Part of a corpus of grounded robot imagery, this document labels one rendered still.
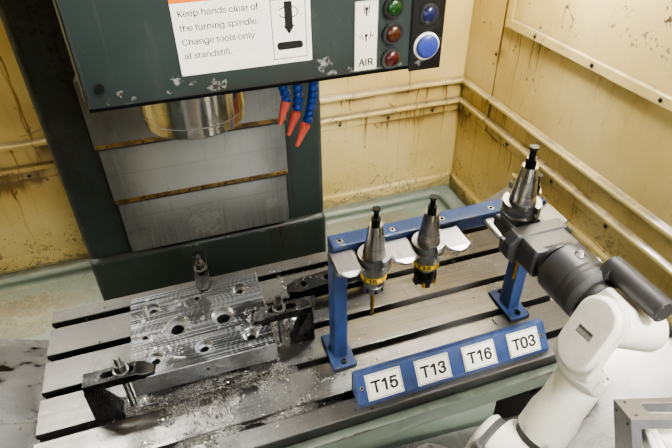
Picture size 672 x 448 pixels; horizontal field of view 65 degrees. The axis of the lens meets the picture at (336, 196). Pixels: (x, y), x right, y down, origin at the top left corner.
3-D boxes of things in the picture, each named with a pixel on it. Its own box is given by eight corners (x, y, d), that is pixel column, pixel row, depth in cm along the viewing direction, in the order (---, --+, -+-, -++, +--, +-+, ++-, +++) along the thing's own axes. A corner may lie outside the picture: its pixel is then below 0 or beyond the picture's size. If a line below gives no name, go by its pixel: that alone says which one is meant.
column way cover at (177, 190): (294, 222, 158) (282, 55, 128) (128, 256, 146) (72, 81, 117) (290, 213, 162) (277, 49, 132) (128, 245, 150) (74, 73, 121)
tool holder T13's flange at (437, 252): (437, 238, 105) (439, 228, 103) (448, 258, 100) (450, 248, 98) (407, 242, 104) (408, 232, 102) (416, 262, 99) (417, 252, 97)
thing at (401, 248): (422, 262, 98) (422, 258, 97) (395, 268, 97) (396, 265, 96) (406, 239, 103) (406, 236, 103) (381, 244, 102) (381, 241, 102)
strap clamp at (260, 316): (314, 338, 122) (312, 292, 114) (258, 353, 119) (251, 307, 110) (310, 328, 125) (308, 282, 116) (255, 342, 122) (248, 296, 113)
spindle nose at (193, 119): (244, 93, 93) (235, 25, 86) (248, 136, 80) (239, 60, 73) (150, 101, 91) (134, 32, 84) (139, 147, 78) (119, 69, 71)
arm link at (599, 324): (628, 293, 75) (576, 365, 79) (590, 284, 70) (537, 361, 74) (668, 323, 69) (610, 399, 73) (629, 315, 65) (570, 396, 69)
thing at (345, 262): (366, 275, 95) (366, 272, 95) (338, 282, 94) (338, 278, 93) (353, 251, 101) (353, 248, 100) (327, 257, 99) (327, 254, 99)
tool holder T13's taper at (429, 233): (435, 231, 102) (439, 203, 99) (443, 246, 99) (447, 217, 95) (413, 234, 102) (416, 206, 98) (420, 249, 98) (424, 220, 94)
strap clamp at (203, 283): (217, 316, 128) (207, 270, 120) (203, 319, 127) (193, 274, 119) (210, 280, 138) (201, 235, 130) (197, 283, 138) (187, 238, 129)
